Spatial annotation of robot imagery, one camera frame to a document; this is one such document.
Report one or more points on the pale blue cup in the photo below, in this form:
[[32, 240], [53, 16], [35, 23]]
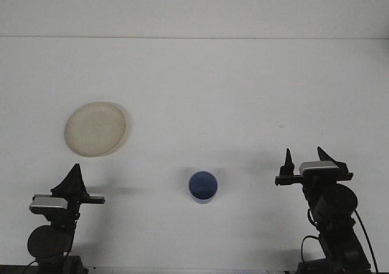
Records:
[[203, 185]]

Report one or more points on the pale cream round plate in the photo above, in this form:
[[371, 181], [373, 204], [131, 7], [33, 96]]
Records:
[[95, 129]]

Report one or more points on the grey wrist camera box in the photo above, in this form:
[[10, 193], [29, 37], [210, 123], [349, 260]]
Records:
[[319, 167], [48, 204]]

